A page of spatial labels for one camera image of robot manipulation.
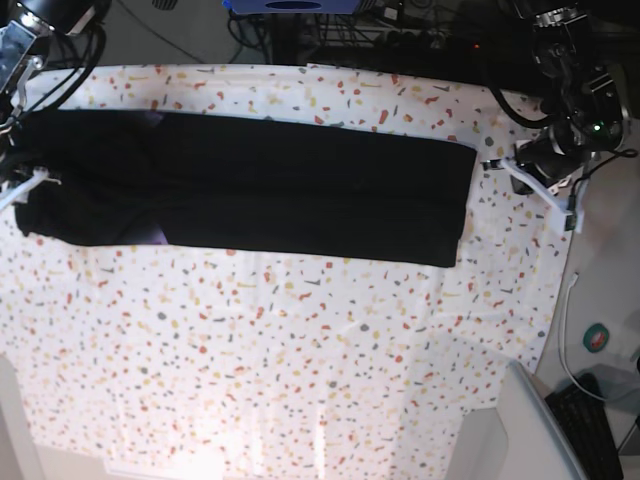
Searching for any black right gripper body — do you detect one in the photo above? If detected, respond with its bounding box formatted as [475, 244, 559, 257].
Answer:
[1, 151, 45, 187]

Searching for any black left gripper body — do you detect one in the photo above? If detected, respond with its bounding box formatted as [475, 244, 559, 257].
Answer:
[515, 129, 585, 188]

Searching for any black t-shirt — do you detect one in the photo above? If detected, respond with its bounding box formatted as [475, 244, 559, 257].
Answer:
[10, 111, 476, 268]

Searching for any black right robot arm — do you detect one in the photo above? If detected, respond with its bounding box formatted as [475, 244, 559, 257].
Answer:
[1, 1, 112, 208]

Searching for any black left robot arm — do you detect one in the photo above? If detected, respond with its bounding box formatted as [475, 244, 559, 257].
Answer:
[478, 1, 639, 197]

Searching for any green tape roll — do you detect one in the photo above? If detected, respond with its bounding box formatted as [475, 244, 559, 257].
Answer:
[582, 323, 610, 353]

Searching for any terrazzo pattern tablecloth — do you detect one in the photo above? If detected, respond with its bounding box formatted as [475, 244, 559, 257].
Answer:
[0, 62, 591, 476]

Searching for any black keyboard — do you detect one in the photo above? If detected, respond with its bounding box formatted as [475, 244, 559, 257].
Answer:
[545, 384, 624, 480]

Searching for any blue box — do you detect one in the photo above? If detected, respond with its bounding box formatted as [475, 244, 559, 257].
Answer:
[222, 0, 376, 15]

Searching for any grey monitor edge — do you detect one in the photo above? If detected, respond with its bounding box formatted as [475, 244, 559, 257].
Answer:
[497, 362, 587, 480]

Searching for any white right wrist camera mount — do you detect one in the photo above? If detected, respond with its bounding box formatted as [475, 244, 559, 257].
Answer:
[0, 167, 62, 211]

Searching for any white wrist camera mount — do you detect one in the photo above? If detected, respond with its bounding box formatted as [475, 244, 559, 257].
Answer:
[481, 159, 589, 235]
[0, 167, 62, 211]

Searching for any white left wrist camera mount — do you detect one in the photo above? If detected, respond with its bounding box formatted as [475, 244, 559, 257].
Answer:
[481, 159, 589, 235]

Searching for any white cable on desk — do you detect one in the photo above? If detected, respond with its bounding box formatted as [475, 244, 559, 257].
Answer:
[559, 269, 609, 401]

